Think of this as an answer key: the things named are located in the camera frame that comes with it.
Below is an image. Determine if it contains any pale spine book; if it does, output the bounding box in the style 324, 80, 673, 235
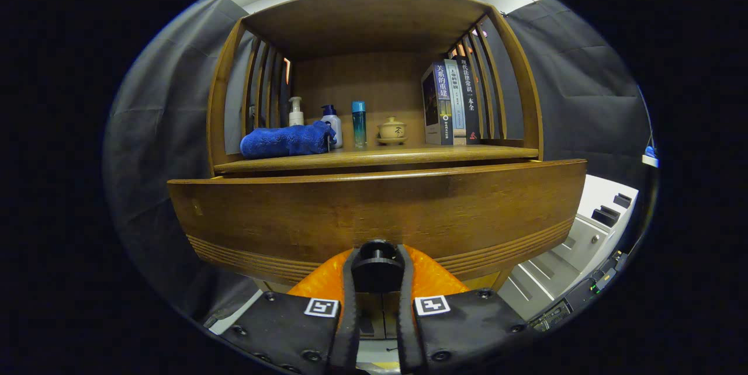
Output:
444, 59, 467, 145

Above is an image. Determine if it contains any wooden drawer with black knob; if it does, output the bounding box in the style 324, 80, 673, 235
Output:
168, 159, 587, 294

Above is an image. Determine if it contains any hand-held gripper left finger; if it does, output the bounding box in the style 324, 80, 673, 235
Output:
219, 246, 363, 375

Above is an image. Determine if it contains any wooden countertop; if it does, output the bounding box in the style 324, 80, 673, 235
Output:
214, 143, 539, 175

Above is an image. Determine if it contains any teal bottle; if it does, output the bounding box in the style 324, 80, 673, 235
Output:
351, 100, 368, 150

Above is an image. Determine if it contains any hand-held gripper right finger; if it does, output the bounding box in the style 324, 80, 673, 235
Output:
397, 245, 535, 375

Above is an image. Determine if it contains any blue towel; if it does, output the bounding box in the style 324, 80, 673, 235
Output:
240, 121, 337, 159

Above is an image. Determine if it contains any beige lidded teacup with saucer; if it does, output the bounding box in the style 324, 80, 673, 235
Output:
376, 116, 408, 145

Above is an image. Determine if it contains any white side cabinet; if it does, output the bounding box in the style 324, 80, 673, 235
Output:
497, 175, 640, 320

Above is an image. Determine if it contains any blue spine book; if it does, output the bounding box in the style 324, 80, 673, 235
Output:
421, 62, 455, 146

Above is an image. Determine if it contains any black spine book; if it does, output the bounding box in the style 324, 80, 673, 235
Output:
454, 55, 482, 145

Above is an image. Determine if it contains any white lotion bottle blue cap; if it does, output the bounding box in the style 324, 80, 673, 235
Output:
321, 105, 344, 150

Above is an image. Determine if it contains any wooden cabinet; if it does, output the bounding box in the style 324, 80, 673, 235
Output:
207, 0, 544, 341

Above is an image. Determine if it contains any computer tower case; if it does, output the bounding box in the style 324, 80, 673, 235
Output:
529, 251, 629, 332

